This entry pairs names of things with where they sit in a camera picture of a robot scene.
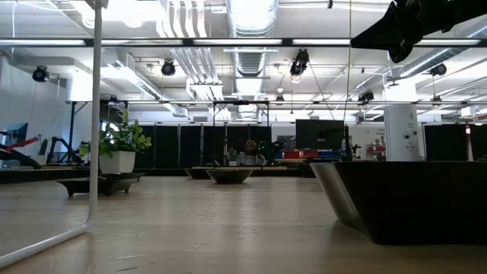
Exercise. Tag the silver ribbed ventilation duct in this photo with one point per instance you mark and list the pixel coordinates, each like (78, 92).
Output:
(422, 64)
(251, 61)

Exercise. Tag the black beam with light strips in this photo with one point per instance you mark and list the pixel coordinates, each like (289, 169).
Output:
(287, 42)

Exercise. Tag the black partition wall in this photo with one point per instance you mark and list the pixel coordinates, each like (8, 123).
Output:
(445, 142)
(167, 146)

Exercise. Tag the large black monitor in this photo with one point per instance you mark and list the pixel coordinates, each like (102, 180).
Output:
(319, 134)

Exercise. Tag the black background robot arm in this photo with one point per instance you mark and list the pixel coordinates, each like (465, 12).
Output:
(57, 144)
(19, 158)

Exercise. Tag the red and blue boxes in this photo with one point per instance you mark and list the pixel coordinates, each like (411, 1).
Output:
(300, 155)

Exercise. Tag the person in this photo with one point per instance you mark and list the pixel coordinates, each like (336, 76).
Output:
(250, 146)

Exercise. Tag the small square black plate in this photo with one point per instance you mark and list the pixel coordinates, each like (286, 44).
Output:
(99, 186)

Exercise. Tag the green plant in white pot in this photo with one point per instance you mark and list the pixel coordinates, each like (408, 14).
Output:
(118, 161)

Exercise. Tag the red bar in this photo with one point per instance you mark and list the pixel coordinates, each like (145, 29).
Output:
(23, 144)

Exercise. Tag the black aluminium table frame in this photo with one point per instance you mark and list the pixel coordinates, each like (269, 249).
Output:
(38, 176)

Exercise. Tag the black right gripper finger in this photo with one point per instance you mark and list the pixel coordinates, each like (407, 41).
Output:
(401, 51)
(384, 34)

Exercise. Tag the white round column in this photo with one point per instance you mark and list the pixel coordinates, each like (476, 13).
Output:
(401, 129)

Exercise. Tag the rounded square black plate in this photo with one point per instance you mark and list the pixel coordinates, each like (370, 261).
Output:
(195, 174)

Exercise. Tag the wavy square black plate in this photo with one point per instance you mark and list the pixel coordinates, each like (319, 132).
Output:
(411, 201)

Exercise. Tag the shelf with red items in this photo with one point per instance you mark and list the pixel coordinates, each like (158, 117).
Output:
(376, 149)

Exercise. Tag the black ceiling spotlight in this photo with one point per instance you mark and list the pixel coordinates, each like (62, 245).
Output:
(40, 73)
(438, 69)
(300, 62)
(168, 67)
(366, 96)

